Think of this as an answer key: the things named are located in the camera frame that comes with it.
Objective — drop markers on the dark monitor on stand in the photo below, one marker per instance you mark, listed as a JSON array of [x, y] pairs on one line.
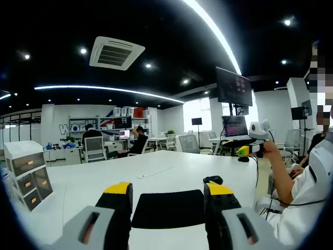
[[299, 113]]

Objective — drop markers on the white grey chest device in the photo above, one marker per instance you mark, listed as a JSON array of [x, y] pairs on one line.
[[321, 161]]

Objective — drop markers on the white mesh office chair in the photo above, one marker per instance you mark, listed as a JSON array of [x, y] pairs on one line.
[[94, 148]]

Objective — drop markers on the black desktop monitor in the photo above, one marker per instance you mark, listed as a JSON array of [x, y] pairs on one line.
[[122, 122]]

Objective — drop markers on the white storage shelving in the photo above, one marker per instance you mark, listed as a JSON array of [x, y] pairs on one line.
[[140, 122]]

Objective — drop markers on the group of ceiling spotlights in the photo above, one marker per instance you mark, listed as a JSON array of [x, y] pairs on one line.
[[83, 51]]

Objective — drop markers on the white ceiling air conditioner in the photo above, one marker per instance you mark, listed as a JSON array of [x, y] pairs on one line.
[[115, 53]]

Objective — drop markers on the large black monitor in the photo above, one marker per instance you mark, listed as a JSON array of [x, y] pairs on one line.
[[232, 87]]

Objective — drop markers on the small lit desktop monitor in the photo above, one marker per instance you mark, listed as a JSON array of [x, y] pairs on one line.
[[124, 134]]

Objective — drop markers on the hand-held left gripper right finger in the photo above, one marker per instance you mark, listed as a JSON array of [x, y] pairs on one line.
[[221, 208]]

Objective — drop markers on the black mouse pad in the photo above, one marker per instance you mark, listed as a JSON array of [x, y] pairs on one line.
[[169, 208]]

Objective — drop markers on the white drawer organiser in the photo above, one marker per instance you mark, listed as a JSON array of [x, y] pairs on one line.
[[28, 174]]

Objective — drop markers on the green potted plant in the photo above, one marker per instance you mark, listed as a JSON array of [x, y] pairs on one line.
[[171, 132]]

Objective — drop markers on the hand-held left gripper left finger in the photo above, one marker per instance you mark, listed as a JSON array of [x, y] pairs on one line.
[[114, 205]]

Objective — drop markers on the white ceiling light strip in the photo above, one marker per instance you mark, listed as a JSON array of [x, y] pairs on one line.
[[109, 89], [218, 34]]

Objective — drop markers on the person in white shirt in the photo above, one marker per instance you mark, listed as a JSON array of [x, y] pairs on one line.
[[299, 221]]

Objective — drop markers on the black laptop tray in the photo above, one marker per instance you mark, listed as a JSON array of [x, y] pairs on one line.
[[234, 142]]

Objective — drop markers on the small monitor on tripod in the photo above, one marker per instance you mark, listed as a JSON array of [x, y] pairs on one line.
[[196, 121]]

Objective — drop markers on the person's right hand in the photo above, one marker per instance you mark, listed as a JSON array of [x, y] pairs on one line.
[[271, 149]]

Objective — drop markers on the low white cabinet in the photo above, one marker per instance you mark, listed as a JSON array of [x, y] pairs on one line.
[[70, 155]]

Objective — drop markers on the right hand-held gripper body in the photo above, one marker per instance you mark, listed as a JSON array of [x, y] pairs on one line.
[[261, 131]]

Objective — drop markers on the white desk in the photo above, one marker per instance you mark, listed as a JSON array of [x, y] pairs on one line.
[[104, 172]]

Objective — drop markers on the grey mesh office chair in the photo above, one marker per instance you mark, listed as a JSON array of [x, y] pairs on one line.
[[188, 144]]

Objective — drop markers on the open laptop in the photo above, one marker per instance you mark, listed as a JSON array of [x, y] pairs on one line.
[[235, 127]]

